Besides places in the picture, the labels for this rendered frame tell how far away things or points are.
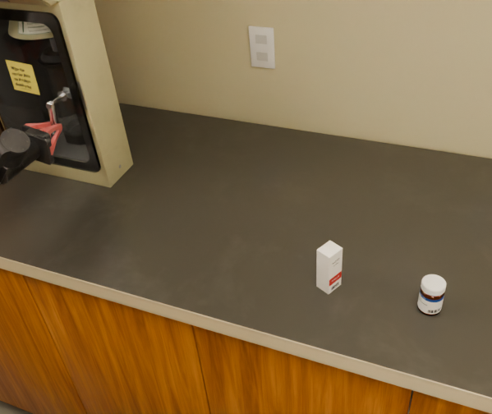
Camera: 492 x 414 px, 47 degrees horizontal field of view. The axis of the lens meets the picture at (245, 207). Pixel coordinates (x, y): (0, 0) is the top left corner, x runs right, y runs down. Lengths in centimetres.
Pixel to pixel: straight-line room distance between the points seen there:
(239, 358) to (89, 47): 76
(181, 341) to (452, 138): 85
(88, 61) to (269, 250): 58
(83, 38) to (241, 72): 49
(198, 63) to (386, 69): 54
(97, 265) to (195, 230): 23
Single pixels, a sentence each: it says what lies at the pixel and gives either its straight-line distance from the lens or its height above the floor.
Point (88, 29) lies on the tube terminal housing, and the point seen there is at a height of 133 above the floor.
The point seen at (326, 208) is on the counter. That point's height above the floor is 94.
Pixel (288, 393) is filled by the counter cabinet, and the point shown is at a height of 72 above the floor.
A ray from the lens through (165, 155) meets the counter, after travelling 155.
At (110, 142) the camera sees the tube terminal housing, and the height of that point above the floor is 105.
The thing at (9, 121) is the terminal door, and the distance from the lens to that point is 154.
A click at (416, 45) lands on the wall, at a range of 145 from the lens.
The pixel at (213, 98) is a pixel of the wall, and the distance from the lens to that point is 171.
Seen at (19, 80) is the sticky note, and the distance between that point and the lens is 143.
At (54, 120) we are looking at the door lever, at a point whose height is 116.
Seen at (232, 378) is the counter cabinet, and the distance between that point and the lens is 129.
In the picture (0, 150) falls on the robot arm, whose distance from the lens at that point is 118.
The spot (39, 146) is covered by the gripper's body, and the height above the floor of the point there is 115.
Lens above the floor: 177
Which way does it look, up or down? 39 degrees down
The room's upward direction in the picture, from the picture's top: 5 degrees counter-clockwise
